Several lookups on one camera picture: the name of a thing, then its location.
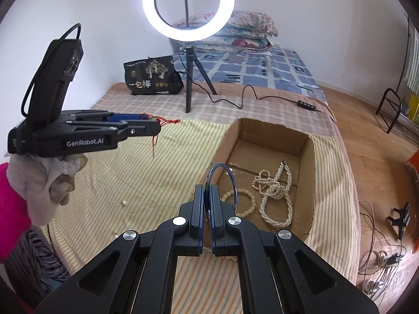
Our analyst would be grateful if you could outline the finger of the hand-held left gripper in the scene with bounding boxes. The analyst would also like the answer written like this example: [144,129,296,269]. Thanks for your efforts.
[60,110,150,122]
[67,121,162,137]

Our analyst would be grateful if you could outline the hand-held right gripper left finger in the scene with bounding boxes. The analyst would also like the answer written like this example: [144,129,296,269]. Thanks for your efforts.
[34,184,205,314]

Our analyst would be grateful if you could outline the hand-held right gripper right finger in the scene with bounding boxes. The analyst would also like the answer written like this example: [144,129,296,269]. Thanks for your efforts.
[209,185,382,314]

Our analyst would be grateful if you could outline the red cord pendant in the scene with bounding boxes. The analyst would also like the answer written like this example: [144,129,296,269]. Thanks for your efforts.
[141,114,181,158]

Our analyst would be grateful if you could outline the dark bangle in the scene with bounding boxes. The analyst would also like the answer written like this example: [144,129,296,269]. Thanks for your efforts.
[205,164,237,223]

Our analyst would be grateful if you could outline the cream bead bracelet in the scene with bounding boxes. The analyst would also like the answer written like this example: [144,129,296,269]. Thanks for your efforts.
[221,188,256,218]

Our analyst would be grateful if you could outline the short pearl necklace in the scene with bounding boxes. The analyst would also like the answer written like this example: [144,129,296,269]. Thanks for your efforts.
[252,169,279,193]

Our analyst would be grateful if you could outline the long pearl necklace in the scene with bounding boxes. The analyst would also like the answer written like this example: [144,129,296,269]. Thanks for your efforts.
[260,160,294,228]

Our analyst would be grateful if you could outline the cardboard box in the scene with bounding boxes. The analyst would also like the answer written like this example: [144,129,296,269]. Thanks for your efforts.
[209,118,317,238]

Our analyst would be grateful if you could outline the person's left forearm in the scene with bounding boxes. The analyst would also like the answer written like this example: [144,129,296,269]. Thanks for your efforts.
[0,162,32,262]

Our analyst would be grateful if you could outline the person's left hand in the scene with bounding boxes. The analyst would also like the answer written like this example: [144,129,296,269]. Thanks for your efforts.
[8,153,88,226]

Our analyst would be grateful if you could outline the black printed bag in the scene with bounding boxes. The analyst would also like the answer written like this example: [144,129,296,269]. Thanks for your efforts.
[123,55,184,96]

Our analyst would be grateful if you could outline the yellow striped cloth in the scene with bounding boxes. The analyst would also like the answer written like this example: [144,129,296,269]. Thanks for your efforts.
[39,118,361,288]

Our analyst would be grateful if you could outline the black tripod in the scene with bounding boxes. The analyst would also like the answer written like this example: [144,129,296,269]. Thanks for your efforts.
[179,45,217,114]

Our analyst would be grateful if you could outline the beige checked blanket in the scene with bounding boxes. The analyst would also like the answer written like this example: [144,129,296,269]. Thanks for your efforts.
[90,82,338,132]

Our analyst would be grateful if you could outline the grey striped garment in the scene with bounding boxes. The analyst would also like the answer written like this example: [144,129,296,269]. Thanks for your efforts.
[7,227,76,290]

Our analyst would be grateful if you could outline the black phone holder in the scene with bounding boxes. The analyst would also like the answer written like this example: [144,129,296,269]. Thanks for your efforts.
[172,0,201,27]

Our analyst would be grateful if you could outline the blue patterned bed sheet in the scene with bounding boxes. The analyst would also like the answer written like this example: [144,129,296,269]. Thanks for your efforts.
[170,44,328,103]

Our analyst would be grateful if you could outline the folded floral quilt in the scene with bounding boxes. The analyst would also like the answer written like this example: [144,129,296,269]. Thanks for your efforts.
[173,11,279,52]

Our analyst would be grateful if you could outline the white power strip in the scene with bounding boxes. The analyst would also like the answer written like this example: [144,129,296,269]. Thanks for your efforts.
[376,252,404,268]

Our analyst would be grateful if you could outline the black floor tool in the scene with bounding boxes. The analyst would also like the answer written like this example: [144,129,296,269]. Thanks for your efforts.
[387,202,412,240]

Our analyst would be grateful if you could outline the black clothes rack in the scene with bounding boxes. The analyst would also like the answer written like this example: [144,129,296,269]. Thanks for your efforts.
[376,13,419,145]

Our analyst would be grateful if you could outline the orange cloth covered table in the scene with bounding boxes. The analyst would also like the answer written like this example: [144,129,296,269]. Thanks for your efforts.
[406,156,419,178]

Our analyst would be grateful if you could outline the yellow crate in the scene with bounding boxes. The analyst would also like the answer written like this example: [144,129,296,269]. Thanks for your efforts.
[406,94,419,122]

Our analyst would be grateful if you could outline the striped hanging towel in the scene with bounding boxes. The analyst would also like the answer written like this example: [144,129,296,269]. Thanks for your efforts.
[404,28,419,99]

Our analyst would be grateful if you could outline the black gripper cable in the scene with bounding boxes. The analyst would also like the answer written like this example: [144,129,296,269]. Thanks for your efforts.
[20,23,82,119]

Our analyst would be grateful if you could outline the black ring light cable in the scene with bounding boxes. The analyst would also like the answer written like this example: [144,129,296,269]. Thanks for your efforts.
[177,47,300,110]

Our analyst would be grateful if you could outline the white ring light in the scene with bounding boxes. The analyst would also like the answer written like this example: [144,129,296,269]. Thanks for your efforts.
[142,0,235,43]

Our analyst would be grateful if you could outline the black cable remote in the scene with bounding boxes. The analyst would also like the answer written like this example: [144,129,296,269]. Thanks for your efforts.
[296,100,323,114]

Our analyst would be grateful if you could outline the tangled floor cables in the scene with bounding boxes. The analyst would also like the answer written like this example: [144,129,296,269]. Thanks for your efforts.
[358,199,410,299]

